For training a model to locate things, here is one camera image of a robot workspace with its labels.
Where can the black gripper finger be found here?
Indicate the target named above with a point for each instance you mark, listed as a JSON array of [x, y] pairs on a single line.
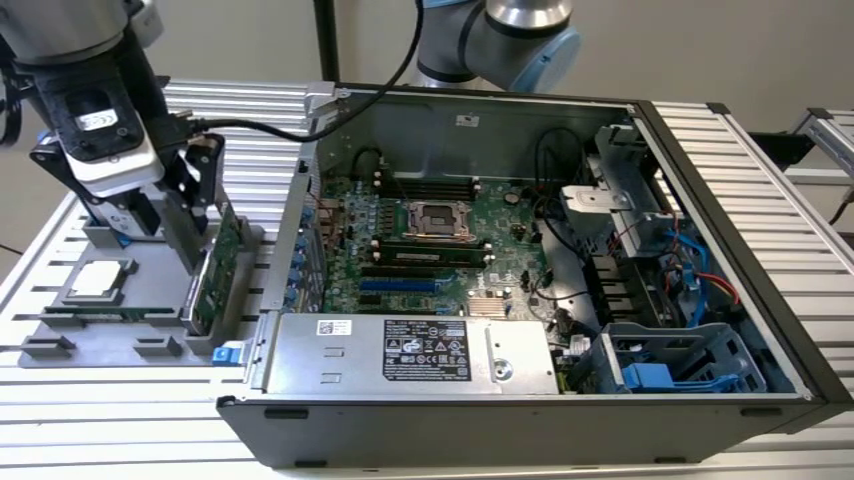
[[207, 170], [54, 162]]

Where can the Nvidia Quadro graphics card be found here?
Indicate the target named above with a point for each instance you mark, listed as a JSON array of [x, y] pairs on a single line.
[[227, 270]]

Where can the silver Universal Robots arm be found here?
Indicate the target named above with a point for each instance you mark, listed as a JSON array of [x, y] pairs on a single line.
[[467, 45]]

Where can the hard disk in blue carrier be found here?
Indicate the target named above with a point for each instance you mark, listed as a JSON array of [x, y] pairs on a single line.
[[114, 220]]

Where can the silver CPU chip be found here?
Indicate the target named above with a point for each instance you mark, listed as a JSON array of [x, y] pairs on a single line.
[[100, 277]]

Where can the black upright pole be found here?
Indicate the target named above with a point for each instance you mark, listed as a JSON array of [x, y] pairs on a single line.
[[327, 40]]

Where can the green RAM stick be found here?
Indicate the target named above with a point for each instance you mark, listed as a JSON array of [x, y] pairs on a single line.
[[427, 257], [134, 315]]

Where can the black RAM slot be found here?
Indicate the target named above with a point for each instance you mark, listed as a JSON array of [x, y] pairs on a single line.
[[434, 196], [434, 245], [434, 190], [434, 242], [434, 178], [434, 184], [434, 249]]

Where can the CPU socket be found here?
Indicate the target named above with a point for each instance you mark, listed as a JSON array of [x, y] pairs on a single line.
[[434, 217]]

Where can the short black expansion slot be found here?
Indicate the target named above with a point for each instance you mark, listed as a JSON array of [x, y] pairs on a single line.
[[370, 300]]

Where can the grey plastic parts rack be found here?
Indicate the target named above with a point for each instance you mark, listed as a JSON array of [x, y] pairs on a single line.
[[100, 345]]

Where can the blue plastic case latch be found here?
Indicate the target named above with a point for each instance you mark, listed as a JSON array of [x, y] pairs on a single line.
[[223, 356]]

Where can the blue expansion slot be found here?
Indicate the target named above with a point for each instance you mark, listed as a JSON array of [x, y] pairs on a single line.
[[401, 287]]

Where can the silver power supply unit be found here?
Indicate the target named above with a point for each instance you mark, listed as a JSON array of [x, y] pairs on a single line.
[[347, 370]]

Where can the round coin cell battery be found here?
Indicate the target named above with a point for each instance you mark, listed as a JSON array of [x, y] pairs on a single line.
[[511, 196]]

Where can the green motherboard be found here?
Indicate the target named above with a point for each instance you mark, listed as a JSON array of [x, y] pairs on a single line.
[[507, 240]]

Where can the silver chipset heatsink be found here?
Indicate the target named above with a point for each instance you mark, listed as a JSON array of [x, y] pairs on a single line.
[[490, 308]]

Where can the grey metal disk bay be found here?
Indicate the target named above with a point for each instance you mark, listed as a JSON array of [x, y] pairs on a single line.
[[621, 165]]

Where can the open black PC case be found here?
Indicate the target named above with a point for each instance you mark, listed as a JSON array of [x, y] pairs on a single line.
[[467, 430]]

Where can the black plastic fan shroud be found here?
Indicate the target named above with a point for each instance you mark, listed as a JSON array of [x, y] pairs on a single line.
[[621, 290]]

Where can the blue plastic cage latch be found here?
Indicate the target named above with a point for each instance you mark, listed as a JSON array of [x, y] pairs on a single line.
[[643, 377]]

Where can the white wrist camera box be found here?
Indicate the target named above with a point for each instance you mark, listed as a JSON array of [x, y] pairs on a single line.
[[114, 160]]

